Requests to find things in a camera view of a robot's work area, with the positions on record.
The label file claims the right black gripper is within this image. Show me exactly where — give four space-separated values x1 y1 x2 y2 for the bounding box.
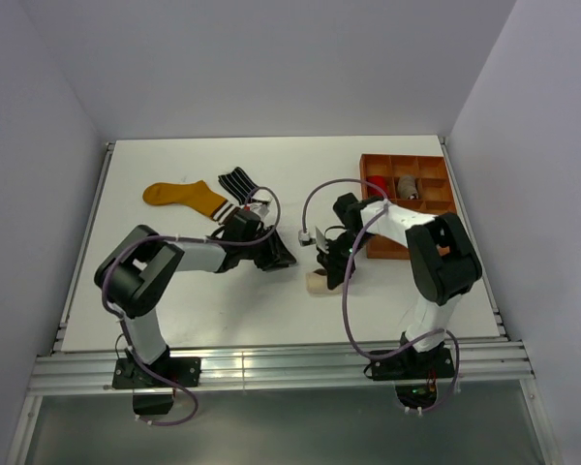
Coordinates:
318 231 375 290

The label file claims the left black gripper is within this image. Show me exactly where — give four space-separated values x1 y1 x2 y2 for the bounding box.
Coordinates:
239 226 296 271

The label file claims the cream brown sock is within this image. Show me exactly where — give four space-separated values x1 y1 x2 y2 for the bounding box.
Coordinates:
305 269 342 296

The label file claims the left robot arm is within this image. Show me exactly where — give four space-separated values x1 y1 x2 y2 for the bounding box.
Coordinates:
94 209 296 388

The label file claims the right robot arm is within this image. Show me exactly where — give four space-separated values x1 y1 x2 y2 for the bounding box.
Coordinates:
316 194 482 378

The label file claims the black white striped sock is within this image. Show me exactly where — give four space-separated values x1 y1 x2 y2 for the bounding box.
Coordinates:
218 167 257 206

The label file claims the mustard yellow sock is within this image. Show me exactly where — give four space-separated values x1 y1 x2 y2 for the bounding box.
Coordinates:
142 180 240 225

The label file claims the red rolled sock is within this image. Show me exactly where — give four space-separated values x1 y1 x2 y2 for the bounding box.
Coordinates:
366 175 389 198

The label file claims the grey rolled sock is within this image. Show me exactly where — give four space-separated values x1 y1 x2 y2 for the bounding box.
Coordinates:
397 174 420 200

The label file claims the wooden compartment tray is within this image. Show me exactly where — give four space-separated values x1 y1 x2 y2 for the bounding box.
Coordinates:
359 153 459 261

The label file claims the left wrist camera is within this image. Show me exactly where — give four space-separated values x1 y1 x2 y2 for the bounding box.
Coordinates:
244 199 271 220

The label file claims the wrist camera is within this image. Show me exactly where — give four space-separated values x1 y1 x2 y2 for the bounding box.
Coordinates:
298 228 328 253
244 199 271 220

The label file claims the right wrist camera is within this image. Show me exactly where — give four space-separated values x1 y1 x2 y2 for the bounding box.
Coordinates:
298 228 328 253

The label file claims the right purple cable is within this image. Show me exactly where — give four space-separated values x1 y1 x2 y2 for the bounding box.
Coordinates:
299 177 461 413

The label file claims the purple cable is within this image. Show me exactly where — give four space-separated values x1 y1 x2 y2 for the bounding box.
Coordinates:
299 177 461 413
100 186 282 427

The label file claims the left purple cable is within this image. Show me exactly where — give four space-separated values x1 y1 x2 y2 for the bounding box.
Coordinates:
100 186 282 427

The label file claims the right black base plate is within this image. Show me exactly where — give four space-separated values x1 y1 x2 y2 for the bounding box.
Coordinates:
364 344 456 382

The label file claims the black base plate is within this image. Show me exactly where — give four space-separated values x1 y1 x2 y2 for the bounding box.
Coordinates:
364 344 456 382
111 357 201 389

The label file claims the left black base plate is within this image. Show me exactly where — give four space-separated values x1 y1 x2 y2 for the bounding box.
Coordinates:
111 357 201 389

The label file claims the aluminium frame rail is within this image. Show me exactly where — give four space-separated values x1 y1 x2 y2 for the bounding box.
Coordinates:
27 338 535 396

